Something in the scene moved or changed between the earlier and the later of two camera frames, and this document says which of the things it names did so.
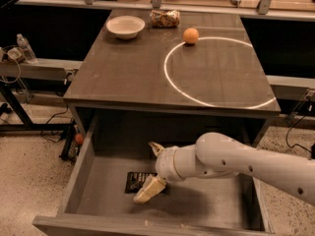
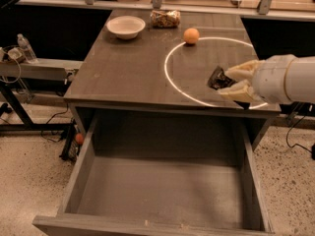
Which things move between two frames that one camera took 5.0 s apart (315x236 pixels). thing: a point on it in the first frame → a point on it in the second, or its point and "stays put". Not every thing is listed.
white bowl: [125, 27] stays put
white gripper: [164, 164] → [271, 79]
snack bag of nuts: [164, 19] stays put
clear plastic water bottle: [28, 52] stays put
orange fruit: [191, 35] stays put
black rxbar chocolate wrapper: [135, 180] → [219, 80]
